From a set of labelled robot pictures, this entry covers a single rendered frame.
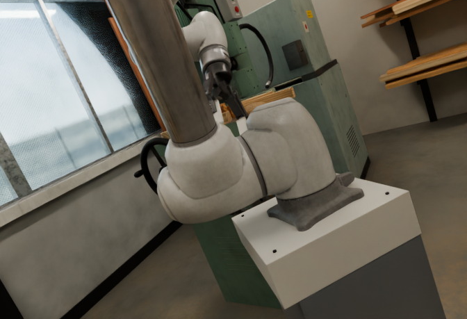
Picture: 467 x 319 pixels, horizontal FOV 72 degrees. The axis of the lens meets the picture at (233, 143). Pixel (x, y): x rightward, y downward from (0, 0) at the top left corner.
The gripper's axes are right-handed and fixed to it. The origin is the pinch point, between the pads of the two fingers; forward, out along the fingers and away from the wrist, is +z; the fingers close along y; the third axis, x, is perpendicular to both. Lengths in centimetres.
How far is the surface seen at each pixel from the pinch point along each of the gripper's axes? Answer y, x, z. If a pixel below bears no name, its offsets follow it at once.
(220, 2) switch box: 36, 7, -88
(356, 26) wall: 217, -48, -166
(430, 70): 210, -80, -86
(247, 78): 48, 10, -49
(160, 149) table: 36, 58, -30
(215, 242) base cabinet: 64, 57, 14
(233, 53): 42, 11, -62
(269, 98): 38.9, 0.0, -27.6
